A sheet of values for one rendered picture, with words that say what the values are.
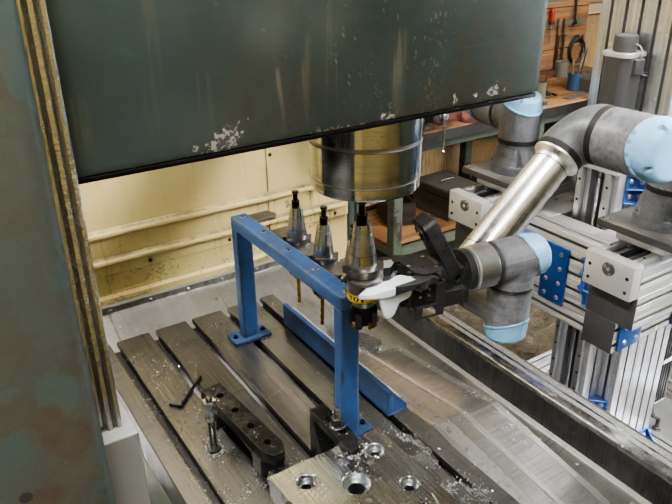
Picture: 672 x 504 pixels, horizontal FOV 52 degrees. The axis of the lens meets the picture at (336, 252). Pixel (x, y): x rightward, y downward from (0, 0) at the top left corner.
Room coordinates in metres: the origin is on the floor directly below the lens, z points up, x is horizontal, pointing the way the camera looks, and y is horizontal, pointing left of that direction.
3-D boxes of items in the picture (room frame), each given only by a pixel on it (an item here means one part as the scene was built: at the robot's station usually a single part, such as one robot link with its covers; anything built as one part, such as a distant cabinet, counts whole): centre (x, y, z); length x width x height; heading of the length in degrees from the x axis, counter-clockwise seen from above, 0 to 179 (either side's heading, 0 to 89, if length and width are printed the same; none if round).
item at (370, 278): (0.94, -0.04, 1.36); 0.06 x 0.06 x 0.03
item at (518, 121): (1.99, -0.54, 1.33); 0.13 x 0.12 x 0.14; 25
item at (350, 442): (1.01, 0.01, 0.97); 0.13 x 0.03 x 0.15; 33
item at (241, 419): (1.09, 0.19, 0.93); 0.26 x 0.05 x 0.06; 38
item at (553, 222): (1.81, -0.73, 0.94); 0.36 x 0.27 x 0.27; 33
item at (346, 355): (1.12, -0.02, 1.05); 0.10 x 0.05 x 0.30; 123
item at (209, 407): (1.07, 0.25, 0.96); 0.03 x 0.03 x 0.13
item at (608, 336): (1.60, -0.81, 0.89); 0.36 x 0.10 x 0.09; 123
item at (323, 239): (1.29, 0.03, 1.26); 0.04 x 0.04 x 0.07
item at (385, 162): (0.94, -0.04, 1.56); 0.16 x 0.16 x 0.12
